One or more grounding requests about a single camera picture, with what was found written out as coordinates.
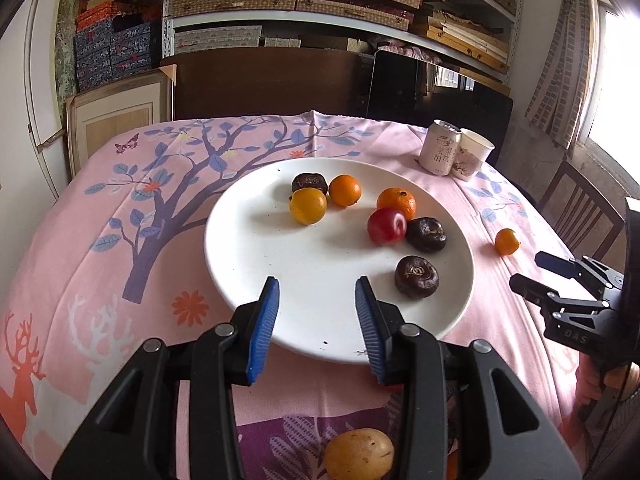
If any small round orange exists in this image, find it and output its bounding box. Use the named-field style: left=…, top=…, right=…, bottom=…
left=328, top=174, right=362, bottom=208

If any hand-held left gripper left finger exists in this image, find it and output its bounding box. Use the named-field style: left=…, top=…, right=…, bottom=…
left=52, top=276, right=281, bottom=480

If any window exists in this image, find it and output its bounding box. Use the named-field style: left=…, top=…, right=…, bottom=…
left=575, top=0, right=640, bottom=161

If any brown wooden board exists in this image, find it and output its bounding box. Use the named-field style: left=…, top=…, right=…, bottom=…
left=159, top=48, right=376, bottom=122

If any white drink can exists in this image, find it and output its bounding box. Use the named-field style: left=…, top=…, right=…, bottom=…
left=417, top=119, right=463, bottom=177

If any dark brown wrinkled fruit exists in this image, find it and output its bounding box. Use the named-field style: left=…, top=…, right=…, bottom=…
left=405, top=217, right=448, bottom=254
left=291, top=173, right=329, bottom=197
left=394, top=255, right=440, bottom=299

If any stack of blue patterned boxes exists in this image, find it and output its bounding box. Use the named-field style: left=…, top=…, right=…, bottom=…
left=74, top=2, right=163, bottom=93

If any orange tangerine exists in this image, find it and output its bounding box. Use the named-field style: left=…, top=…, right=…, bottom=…
left=376, top=187, right=417, bottom=221

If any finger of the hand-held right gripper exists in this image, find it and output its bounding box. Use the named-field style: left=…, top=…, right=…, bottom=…
left=534, top=251, right=625, bottom=289
left=509, top=274, right=613, bottom=317

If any checked curtain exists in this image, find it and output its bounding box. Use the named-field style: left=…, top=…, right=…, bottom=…
left=524, top=0, right=603, bottom=150

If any yellow speckled fruit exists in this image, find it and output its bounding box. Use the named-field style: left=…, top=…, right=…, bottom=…
left=324, top=428, right=395, bottom=480

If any person's right hand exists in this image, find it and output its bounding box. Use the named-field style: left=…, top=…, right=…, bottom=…
left=574, top=357, right=640, bottom=411

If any yellow orange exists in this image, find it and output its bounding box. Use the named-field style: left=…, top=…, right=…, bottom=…
left=289, top=188, right=328, bottom=226

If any dark wooden chair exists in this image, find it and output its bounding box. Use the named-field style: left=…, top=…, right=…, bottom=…
left=537, top=159, right=628, bottom=261

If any stack of wooden flat cases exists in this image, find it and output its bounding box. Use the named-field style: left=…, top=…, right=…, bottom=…
left=412, top=0, right=516, bottom=73

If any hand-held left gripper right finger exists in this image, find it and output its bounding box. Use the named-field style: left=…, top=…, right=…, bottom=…
left=354, top=275, right=583, bottom=480

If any pink printed tablecloth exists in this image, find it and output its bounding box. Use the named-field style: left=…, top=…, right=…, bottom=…
left=0, top=110, right=596, bottom=480

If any black screen panel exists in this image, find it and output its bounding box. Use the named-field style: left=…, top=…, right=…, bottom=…
left=366, top=50, right=514, bottom=166

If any wooden picture frame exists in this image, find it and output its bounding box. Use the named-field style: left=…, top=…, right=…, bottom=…
left=66, top=71, right=174, bottom=177

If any small kumquat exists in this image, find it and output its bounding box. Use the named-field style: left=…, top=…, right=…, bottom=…
left=495, top=228, right=521, bottom=257

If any white metal shelf rack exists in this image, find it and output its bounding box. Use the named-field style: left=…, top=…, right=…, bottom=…
left=160, top=0, right=523, bottom=86

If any white paper cup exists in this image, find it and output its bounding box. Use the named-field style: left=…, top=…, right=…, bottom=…
left=451, top=128, right=495, bottom=182

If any red plum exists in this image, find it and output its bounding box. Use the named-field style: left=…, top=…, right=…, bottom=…
left=367, top=207, right=408, bottom=247

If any white round plate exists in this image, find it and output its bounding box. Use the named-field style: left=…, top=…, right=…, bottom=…
left=204, top=158, right=475, bottom=365

